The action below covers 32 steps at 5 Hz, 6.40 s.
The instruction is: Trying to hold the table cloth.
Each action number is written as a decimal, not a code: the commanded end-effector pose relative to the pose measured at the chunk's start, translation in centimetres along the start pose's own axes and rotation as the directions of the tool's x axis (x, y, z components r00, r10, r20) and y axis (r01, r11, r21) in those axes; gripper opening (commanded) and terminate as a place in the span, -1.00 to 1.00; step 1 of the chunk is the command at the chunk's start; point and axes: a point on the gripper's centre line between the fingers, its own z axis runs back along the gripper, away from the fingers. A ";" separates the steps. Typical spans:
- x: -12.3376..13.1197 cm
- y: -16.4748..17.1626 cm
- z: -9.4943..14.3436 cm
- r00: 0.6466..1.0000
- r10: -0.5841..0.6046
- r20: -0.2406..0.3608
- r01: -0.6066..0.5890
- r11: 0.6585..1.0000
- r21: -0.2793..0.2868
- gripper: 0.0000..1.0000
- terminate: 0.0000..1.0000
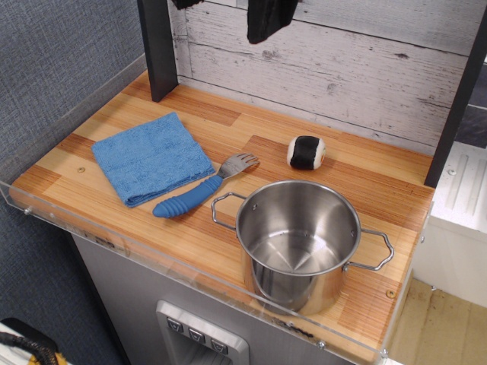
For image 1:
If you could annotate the dark right shelf post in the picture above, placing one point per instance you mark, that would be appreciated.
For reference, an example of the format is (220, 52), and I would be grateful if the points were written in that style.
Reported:
(464, 92)

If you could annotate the blue towel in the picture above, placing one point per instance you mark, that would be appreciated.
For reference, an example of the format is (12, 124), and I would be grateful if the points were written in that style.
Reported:
(151, 159)

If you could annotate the black and yellow object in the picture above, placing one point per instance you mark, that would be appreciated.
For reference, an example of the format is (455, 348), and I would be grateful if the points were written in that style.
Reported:
(23, 344)

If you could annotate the grey toy kitchen cabinet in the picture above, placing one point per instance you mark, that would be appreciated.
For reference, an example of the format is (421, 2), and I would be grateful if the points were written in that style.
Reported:
(131, 289)

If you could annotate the fork with blue handle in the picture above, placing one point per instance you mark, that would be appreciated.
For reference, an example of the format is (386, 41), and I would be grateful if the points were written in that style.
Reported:
(182, 204)

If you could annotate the clear acrylic table guard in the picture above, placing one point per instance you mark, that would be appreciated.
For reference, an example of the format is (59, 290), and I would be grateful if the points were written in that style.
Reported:
(54, 108)

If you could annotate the stainless steel pot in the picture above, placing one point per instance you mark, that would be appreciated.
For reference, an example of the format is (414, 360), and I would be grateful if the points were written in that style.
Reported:
(297, 240)

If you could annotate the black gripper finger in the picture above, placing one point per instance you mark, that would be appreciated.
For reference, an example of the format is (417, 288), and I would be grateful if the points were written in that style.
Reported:
(266, 17)
(183, 4)

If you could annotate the white toy sink unit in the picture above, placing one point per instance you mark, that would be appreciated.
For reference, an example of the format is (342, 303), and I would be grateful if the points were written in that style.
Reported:
(451, 254)

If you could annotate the dark left shelf post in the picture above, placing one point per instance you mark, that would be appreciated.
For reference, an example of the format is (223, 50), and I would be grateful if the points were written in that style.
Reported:
(158, 45)

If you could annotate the silver ice dispenser panel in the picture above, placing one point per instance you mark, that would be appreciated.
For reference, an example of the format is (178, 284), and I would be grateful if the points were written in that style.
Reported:
(190, 339)

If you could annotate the dark shelf post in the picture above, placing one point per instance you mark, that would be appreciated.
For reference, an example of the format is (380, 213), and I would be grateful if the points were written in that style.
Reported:
(464, 92)
(158, 45)

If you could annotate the toy sushi roll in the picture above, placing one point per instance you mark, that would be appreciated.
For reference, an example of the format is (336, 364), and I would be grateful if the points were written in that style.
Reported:
(306, 152)

